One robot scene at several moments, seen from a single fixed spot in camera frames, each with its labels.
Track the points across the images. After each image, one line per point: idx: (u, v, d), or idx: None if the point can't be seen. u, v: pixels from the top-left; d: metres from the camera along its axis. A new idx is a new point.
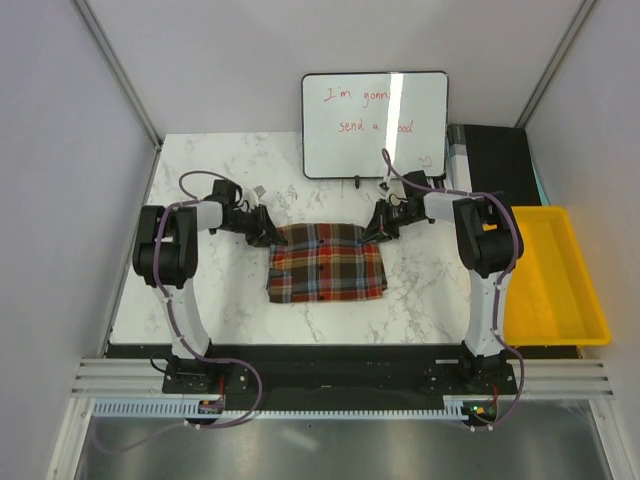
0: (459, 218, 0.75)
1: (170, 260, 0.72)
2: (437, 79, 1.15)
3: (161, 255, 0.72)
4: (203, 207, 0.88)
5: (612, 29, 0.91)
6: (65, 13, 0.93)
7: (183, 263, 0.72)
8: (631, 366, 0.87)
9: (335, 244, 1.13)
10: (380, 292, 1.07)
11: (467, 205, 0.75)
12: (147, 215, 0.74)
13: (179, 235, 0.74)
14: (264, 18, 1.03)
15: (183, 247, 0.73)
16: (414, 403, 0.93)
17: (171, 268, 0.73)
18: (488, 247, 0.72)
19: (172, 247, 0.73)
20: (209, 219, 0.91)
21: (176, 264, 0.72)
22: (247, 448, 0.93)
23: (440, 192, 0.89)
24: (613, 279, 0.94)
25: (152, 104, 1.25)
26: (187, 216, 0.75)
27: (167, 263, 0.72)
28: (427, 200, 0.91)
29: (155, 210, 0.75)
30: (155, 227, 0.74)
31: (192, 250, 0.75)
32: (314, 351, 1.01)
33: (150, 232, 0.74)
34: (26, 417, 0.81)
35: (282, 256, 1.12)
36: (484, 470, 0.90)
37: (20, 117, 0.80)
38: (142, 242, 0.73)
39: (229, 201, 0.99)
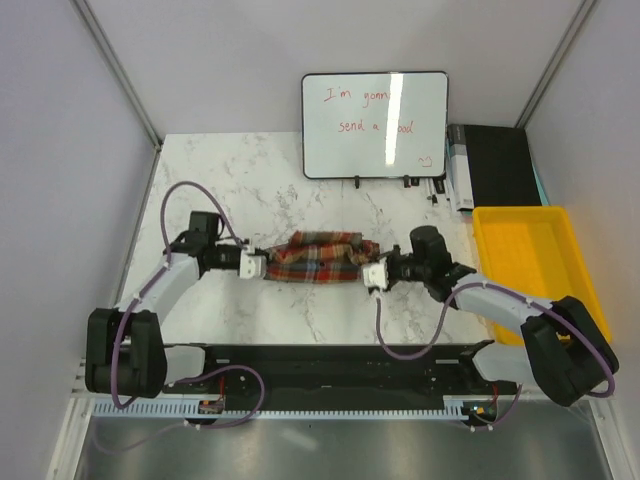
0: (534, 346, 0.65)
1: (132, 379, 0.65)
2: (437, 79, 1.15)
3: (119, 374, 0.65)
4: (172, 272, 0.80)
5: (612, 29, 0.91)
6: (64, 13, 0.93)
7: (143, 383, 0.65)
8: (631, 366, 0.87)
9: (335, 268, 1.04)
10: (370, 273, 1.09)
11: (542, 331, 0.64)
12: (97, 325, 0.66)
13: (137, 352, 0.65)
14: (263, 18, 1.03)
15: (140, 366, 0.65)
16: (414, 403, 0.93)
17: (135, 386, 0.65)
18: (578, 378, 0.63)
19: (133, 361, 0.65)
20: (180, 285, 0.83)
21: (137, 383, 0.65)
22: (247, 448, 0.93)
23: (479, 287, 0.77)
24: (612, 279, 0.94)
25: (152, 104, 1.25)
26: (144, 325, 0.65)
27: (129, 383, 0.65)
28: (463, 296, 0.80)
29: (107, 316, 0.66)
30: (109, 335, 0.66)
31: (154, 363, 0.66)
32: (313, 351, 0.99)
33: (103, 346, 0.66)
34: (26, 417, 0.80)
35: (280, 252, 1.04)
36: (484, 470, 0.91)
37: (19, 117, 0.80)
38: (96, 358, 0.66)
39: (207, 241, 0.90)
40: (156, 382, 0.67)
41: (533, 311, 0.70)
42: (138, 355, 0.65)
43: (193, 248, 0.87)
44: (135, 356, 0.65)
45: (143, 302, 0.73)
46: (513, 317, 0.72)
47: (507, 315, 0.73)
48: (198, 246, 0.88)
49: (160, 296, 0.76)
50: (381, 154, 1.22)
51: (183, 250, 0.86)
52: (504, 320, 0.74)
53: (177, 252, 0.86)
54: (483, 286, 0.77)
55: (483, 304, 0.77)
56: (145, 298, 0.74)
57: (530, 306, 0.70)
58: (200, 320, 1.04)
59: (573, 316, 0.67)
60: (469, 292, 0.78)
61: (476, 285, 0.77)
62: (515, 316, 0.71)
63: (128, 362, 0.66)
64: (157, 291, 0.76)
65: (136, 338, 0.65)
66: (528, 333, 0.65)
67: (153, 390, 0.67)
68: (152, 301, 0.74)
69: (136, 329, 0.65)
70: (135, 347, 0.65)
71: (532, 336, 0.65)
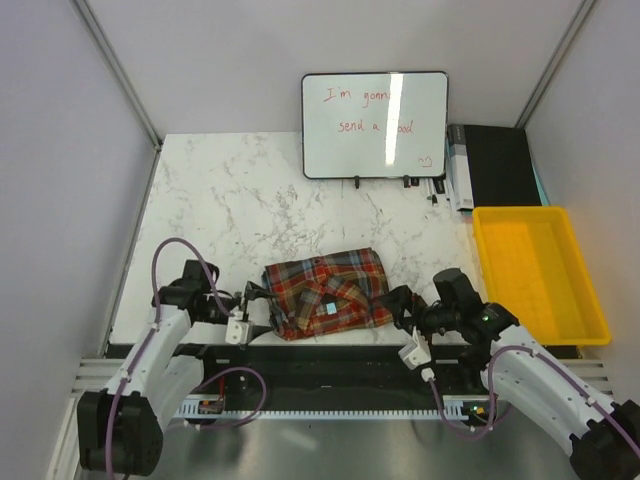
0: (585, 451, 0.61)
1: (127, 458, 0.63)
2: (437, 80, 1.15)
3: (114, 456, 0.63)
4: (160, 338, 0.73)
5: (612, 29, 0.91)
6: (65, 13, 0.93)
7: (141, 463, 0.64)
8: (631, 365, 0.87)
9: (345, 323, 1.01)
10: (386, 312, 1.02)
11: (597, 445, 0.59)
12: (86, 412, 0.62)
13: (131, 436, 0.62)
14: (263, 18, 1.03)
15: (136, 450, 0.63)
16: (415, 402, 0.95)
17: (130, 464, 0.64)
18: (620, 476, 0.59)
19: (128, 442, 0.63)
20: (171, 347, 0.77)
21: (134, 464, 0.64)
22: (247, 449, 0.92)
23: (527, 356, 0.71)
24: (613, 278, 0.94)
25: (152, 104, 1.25)
26: (136, 410, 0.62)
27: (125, 462, 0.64)
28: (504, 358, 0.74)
29: (96, 402, 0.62)
30: (100, 424, 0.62)
31: (150, 442, 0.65)
32: (313, 350, 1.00)
33: (94, 436, 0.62)
34: (25, 417, 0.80)
35: (282, 287, 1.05)
36: (484, 470, 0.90)
37: (20, 116, 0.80)
38: (88, 443, 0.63)
39: (201, 286, 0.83)
40: (151, 455, 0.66)
41: (593, 412, 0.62)
42: (132, 439, 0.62)
43: (187, 294, 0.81)
44: (129, 438, 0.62)
45: (132, 381, 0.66)
46: (566, 407, 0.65)
47: (557, 401, 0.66)
48: (190, 291, 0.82)
49: (150, 368, 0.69)
50: (381, 154, 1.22)
51: (174, 299, 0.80)
52: (549, 398, 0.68)
53: (166, 304, 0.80)
54: (532, 356, 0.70)
55: (529, 375, 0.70)
56: (133, 375, 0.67)
57: (591, 405, 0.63)
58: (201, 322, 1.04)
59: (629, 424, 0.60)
60: (513, 357, 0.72)
61: (525, 352, 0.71)
62: (571, 410, 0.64)
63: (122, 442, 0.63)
64: (147, 362, 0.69)
65: (128, 424, 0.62)
66: (585, 437, 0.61)
67: (150, 463, 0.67)
68: (141, 377, 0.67)
69: (128, 414, 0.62)
70: (128, 432, 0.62)
71: (589, 442, 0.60)
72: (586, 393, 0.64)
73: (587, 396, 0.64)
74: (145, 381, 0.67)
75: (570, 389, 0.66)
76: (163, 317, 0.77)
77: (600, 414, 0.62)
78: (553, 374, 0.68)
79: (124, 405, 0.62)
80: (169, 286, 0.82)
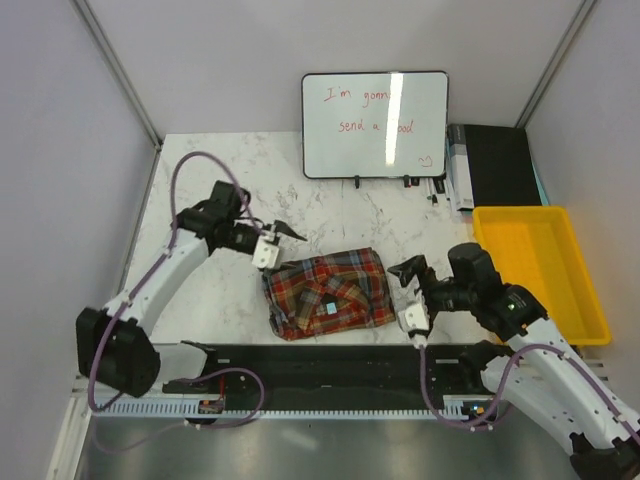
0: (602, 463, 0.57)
1: (116, 377, 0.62)
2: (437, 79, 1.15)
3: (104, 373, 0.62)
4: (171, 265, 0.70)
5: (612, 28, 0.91)
6: (65, 14, 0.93)
7: (128, 383, 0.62)
8: (631, 365, 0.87)
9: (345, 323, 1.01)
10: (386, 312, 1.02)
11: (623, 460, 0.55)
12: (83, 327, 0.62)
13: (122, 356, 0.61)
14: (263, 18, 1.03)
15: (122, 367, 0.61)
16: (414, 403, 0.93)
17: (121, 382, 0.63)
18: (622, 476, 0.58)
19: (119, 361, 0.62)
20: (185, 273, 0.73)
21: (122, 384, 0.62)
22: (247, 448, 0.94)
23: (555, 356, 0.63)
24: (614, 279, 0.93)
25: (152, 104, 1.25)
26: (128, 338, 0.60)
27: (115, 381, 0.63)
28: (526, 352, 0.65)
29: (94, 320, 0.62)
30: (96, 336, 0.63)
31: (138, 368, 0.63)
32: (313, 350, 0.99)
33: (91, 348, 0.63)
34: (26, 417, 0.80)
35: (282, 289, 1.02)
36: (483, 470, 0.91)
37: (21, 117, 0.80)
38: (84, 354, 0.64)
39: (225, 215, 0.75)
40: (143, 380, 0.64)
41: (620, 430, 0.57)
42: (123, 360, 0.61)
43: (210, 221, 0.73)
44: (120, 359, 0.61)
45: (132, 306, 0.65)
46: (590, 419, 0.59)
47: (581, 411, 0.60)
48: (212, 219, 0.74)
49: (153, 297, 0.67)
50: (381, 154, 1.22)
51: (193, 224, 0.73)
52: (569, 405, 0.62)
53: (183, 229, 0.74)
54: (561, 358, 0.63)
55: (551, 377, 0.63)
56: (134, 300, 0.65)
57: (620, 423, 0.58)
58: (202, 322, 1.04)
59: None
60: (538, 356, 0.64)
61: (553, 352, 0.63)
62: (597, 424, 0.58)
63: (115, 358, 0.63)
64: (151, 289, 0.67)
65: (121, 349, 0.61)
66: (608, 455, 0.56)
67: (143, 387, 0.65)
68: (142, 305, 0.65)
69: (120, 339, 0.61)
70: (120, 354, 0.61)
71: (611, 460, 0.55)
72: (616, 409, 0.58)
73: (617, 412, 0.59)
74: (145, 308, 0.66)
75: (598, 401, 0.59)
76: (178, 242, 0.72)
77: (628, 432, 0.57)
78: (581, 381, 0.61)
79: (118, 331, 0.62)
80: (192, 210, 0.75)
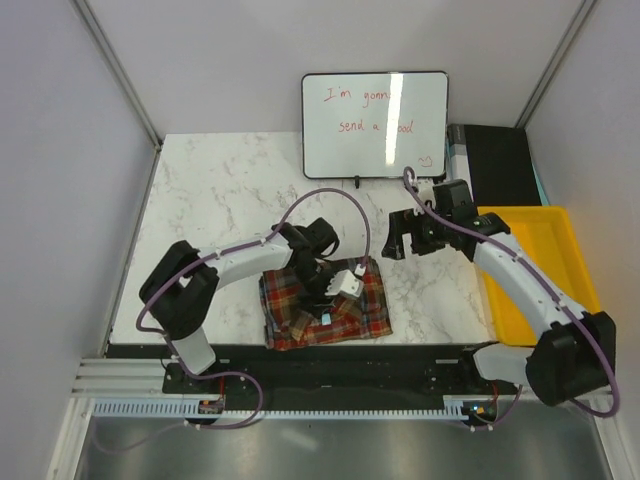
0: (545, 348, 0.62)
1: (163, 310, 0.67)
2: (437, 79, 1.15)
3: (158, 300, 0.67)
4: (257, 253, 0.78)
5: (612, 28, 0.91)
6: (64, 13, 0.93)
7: (170, 321, 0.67)
8: (631, 364, 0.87)
9: (339, 333, 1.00)
10: (381, 325, 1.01)
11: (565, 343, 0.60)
12: (174, 253, 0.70)
13: (184, 298, 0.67)
14: (263, 18, 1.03)
15: (180, 307, 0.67)
16: (414, 403, 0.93)
17: (165, 320, 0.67)
18: (573, 387, 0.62)
19: (178, 298, 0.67)
20: (261, 265, 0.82)
21: (165, 319, 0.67)
22: (246, 448, 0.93)
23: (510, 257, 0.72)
24: (613, 278, 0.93)
25: (152, 104, 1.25)
26: (203, 282, 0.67)
27: (159, 312, 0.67)
28: (482, 253, 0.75)
29: (184, 254, 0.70)
30: (178, 266, 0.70)
31: (189, 318, 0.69)
32: (313, 350, 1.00)
33: (164, 274, 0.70)
34: (26, 417, 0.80)
35: (277, 296, 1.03)
36: (484, 470, 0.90)
37: (20, 117, 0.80)
38: (156, 276, 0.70)
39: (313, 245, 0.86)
40: (182, 327, 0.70)
41: (559, 316, 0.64)
42: (183, 302, 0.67)
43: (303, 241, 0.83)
44: (181, 297, 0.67)
45: (218, 260, 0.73)
46: (534, 309, 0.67)
47: (527, 304, 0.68)
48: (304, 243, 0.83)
49: (236, 264, 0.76)
50: (381, 154, 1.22)
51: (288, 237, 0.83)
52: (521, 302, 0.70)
53: (279, 235, 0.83)
54: (515, 258, 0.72)
55: (506, 277, 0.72)
56: (222, 257, 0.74)
57: (560, 310, 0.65)
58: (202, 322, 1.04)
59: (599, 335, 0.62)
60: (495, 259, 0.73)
61: (508, 254, 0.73)
62: (539, 311, 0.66)
63: (173, 296, 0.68)
64: (238, 258, 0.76)
65: (191, 288, 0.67)
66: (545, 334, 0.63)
67: (177, 332, 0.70)
68: (224, 264, 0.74)
69: (196, 281, 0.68)
70: (184, 293, 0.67)
71: (545, 338, 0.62)
72: (558, 298, 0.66)
73: (559, 301, 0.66)
74: (224, 268, 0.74)
75: (543, 293, 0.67)
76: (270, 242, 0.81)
77: (568, 318, 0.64)
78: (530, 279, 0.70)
79: (199, 272, 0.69)
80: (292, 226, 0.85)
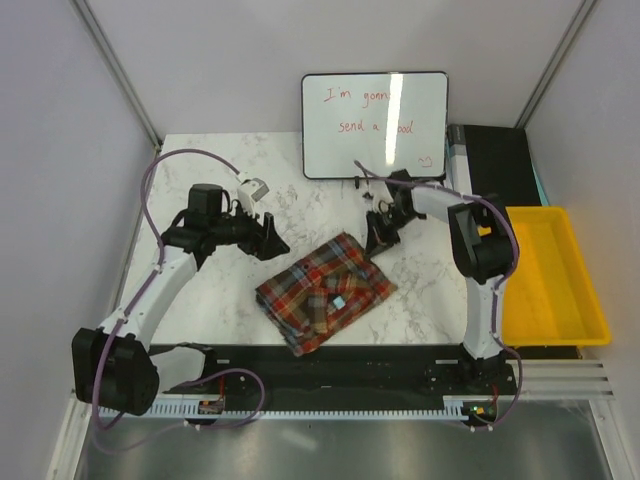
0: (454, 225, 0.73)
1: (116, 395, 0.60)
2: (437, 80, 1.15)
3: (104, 391, 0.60)
4: (161, 281, 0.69)
5: (611, 28, 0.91)
6: (65, 15, 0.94)
7: (127, 400, 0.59)
8: (631, 365, 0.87)
9: (356, 309, 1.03)
10: (386, 286, 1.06)
11: (464, 213, 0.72)
12: (78, 350, 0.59)
13: (122, 376, 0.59)
14: (263, 19, 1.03)
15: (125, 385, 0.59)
16: (414, 403, 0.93)
17: (121, 405, 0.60)
18: (484, 254, 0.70)
19: (118, 380, 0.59)
20: (177, 287, 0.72)
21: (122, 401, 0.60)
22: (247, 449, 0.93)
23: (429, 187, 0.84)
24: (613, 279, 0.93)
25: (152, 104, 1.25)
26: (128, 353, 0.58)
27: (114, 399, 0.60)
28: (414, 195, 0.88)
29: (92, 339, 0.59)
30: (93, 358, 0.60)
31: (142, 382, 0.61)
32: (313, 351, 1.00)
33: (88, 372, 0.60)
34: (26, 416, 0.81)
35: (281, 307, 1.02)
36: (484, 470, 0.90)
37: (19, 117, 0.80)
38: (84, 377, 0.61)
39: (207, 224, 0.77)
40: (143, 396, 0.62)
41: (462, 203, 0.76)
42: (123, 380, 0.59)
43: (194, 236, 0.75)
44: (120, 377, 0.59)
45: (128, 323, 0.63)
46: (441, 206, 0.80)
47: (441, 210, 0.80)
48: (197, 235, 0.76)
49: (149, 311, 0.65)
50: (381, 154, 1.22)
51: (179, 242, 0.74)
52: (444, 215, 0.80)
53: (170, 247, 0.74)
54: (433, 187, 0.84)
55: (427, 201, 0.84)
56: (130, 316, 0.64)
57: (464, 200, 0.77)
58: (201, 322, 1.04)
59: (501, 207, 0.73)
60: (421, 192, 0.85)
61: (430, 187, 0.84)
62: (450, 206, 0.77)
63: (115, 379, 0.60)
64: (146, 301, 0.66)
65: (121, 365, 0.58)
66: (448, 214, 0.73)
67: (146, 402, 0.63)
68: (138, 319, 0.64)
69: (120, 357, 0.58)
70: (120, 371, 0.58)
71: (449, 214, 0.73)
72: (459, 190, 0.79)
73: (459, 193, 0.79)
74: (141, 324, 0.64)
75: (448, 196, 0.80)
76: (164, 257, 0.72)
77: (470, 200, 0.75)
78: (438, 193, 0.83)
79: (118, 347, 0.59)
80: (172, 231, 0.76)
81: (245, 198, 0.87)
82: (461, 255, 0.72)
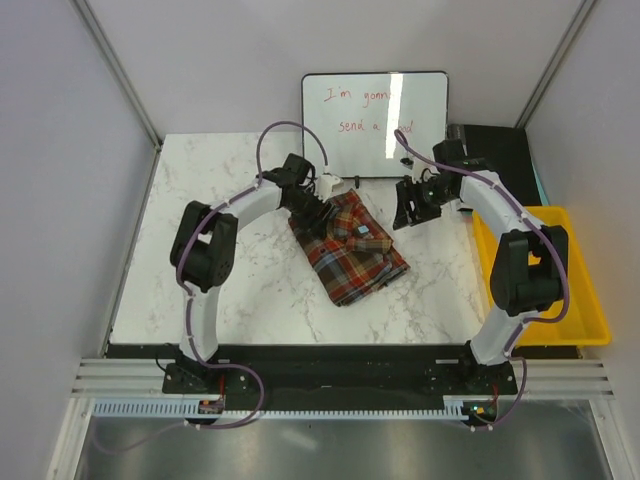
0: (503, 251, 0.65)
1: (201, 262, 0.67)
2: (437, 80, 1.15)
3: (190, 255, 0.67)
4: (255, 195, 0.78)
5: (611, 28, 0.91)
6: (65, 14, 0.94)
7: (210, 269, 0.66)
8: (631, 366, 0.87)
9: (369, 219, 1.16)
10: (354, 195, 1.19)
11: (519, 243, 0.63)
12: (191, 211, 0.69)
13: (213, 245, 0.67)
14: (263, 19, 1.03)
15: (213, 253, 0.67)
16: (414, 403, 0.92)
17: (201, 272, 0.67)
18: (525, 289, 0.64)
19: (207, 251, 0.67)
20: None
21: (205, 269, 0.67)
22: (246, 448, 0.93)
23: (487, 184, 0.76)
24: (614, 282, 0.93)
25: (152, 104, 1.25)
26: (227, 224, 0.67)
27: (198, 265, 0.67)
28: (468, 185, 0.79)
29: (201, 208, 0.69)
30: (196, 224, 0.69)
31: (226, 258, 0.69)
32: (314, 351, 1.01)
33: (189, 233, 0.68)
34: (26, 417, 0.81)
35: (359, 282, 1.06)
36: (484, 470, 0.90)
37: (20, 117, 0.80)
38: (181, 237, 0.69)
39: (295, 180, 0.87)
40: (220, 274, 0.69)
41: (520, 228, 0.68)
42: (215, 248, 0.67)
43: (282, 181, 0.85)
44: (211, 246, 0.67)
45: (230, 207, 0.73)
46: (502, 225, 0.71)
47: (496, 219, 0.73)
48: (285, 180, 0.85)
49: (244, 210, 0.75)
50: (380, 154, 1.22)
51: (272, 178, 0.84)
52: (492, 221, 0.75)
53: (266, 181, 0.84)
54: (492, 187, 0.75)
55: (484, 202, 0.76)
56: (232, 205, 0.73)
57: (522, 222, 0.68)
58: None
59: (559, 243, 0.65)
60: (475, 185, 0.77)
61: (486, 183, 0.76)
62: (502, 223, 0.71)
63: (203, 250, 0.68)
64: (245, 204, 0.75)
65: (218, 234, 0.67)
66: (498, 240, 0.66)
67: (217, 281, 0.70)
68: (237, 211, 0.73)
69: (221, 226, 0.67)
70: (214, 239, 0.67)
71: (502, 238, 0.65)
72: (522, 211, 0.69)
73: (521, 213, 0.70)
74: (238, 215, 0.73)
75: (510, 209, 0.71)
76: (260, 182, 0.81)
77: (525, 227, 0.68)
78: (501, 202, 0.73)
79: (219, 219, 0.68)
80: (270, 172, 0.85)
81: (325, 186, 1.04)
82: (502, 286, 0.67)
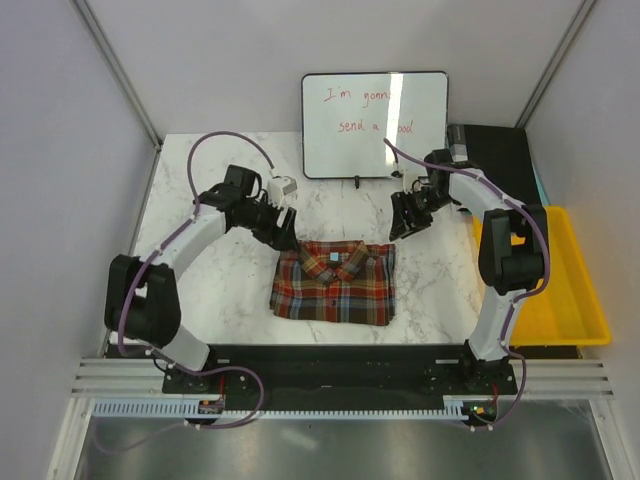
0: (487, 230, 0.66)
1: (144, 324, 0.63)
2: (437, 80, 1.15)
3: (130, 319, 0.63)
4: (194, 229, 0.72)
5: (612, 28, 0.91)
6: (65, 15, 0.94)
7: (154, 330, 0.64)
8: (631, 366, 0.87)
9: (328, 246, 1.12)
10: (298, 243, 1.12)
11: (500, 220, 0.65)
12: (116, 269, 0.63)
13: (152, 303, 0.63)
14: (263, 19, 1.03)
15: (154, 314, 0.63)
16: (414, 403, 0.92)
17: (146, 334, 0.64)
18: (511, 266, 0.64)
19: (147, 310, 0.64)
20: (198, 243, 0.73)
21: (148, 331, 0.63)
22: (246, 448, 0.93)
23: (471, 177, 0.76)
24: (614, 282, 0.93)
25: (152, 105, 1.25)
26: (160, 279, 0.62)
27: (140, 327, 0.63)
28: (453, 181, 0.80)
29: (127, 264, 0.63)
30: (127, 283, 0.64)
31: (169, 312, 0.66)
32: (313, 351, 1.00)
33: (121, 294, 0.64)
34: (27, 416, 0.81)
35: (382, 292, 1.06)
36: (485, 469, 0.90)
37: (20, 117, 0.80)
38: (112, 300, 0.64)
39: (240, 198, 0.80)
40: (166, 328, 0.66)
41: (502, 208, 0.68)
42: (154, 304, 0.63)
43: (227, 201, 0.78)
44: (149, 304, 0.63)
45: (163, 255, 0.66)
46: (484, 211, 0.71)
47: (479, 206, 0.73)
48: (229, 200, 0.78)
49: (181, 250, 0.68)
50: (380, 154, 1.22)
51: (212, 203, 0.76)
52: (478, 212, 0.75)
53: (205, 206, 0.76)
54: (475, 179, 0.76)
55: (469, 194, 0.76)
56: (165, 251, 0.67)
57: (503, 202, 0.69)
58: (202, 322, 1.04)
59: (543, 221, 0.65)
60: (460, 180, 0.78)
61: (470, 177, 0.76)
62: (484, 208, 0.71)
63: (142, 307, 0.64)
64: (181, 243, 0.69)
65: (154, 291, 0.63)
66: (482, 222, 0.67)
67: (164, 335, 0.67)
68: (172, 255, 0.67)
69: (154, 282, 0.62)
70: (152, 297, 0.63)
71: (485, 218, 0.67)
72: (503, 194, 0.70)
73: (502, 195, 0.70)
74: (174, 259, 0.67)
75: (492, 194, 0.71)
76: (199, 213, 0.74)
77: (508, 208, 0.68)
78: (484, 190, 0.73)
79: (152, 272, 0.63)
80: (209, 193, 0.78)
81: (275, 190, 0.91)
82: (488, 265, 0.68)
